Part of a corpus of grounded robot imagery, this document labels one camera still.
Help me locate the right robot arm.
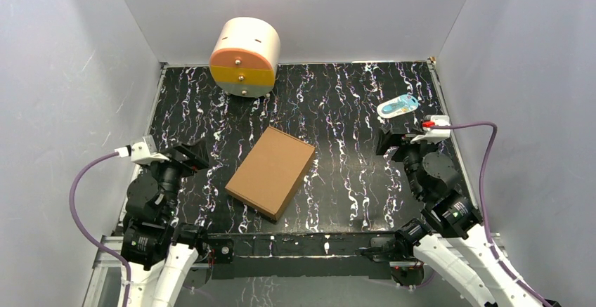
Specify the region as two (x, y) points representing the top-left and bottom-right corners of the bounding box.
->
(360, 120), (560, 306)

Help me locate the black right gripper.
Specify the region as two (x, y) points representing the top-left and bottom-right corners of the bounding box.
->
(374, 127), (437, 200)

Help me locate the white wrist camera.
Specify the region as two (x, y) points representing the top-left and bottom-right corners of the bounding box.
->
(114, 135), (169, 166)
(410, 115), (451, 144)

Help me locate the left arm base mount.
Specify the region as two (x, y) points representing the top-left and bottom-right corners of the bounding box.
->
(183, 238), (234, 289)

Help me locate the brown cardboard box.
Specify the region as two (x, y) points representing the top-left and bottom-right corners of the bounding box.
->
(225, 126), (316, 221)

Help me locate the blue white packaged item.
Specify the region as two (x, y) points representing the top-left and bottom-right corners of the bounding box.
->
(377, 94), (420, 119)

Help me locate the round pastel drawer cabinet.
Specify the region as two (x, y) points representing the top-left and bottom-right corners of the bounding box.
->
(209, 17), (280, 98)

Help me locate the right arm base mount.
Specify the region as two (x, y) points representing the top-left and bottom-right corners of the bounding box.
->
(359, 218), (432, 289)

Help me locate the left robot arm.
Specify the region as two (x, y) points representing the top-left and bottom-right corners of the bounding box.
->
(116, 136), (211, 306)

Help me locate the aluminium front rail frame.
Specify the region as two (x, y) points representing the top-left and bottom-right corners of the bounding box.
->
(84, 233), (513, 307)

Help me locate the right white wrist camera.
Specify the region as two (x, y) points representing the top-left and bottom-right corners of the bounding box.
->
(410, 115), (451, 144)

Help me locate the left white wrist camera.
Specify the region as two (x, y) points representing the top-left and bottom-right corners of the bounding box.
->
(114, 135), (169, 166)

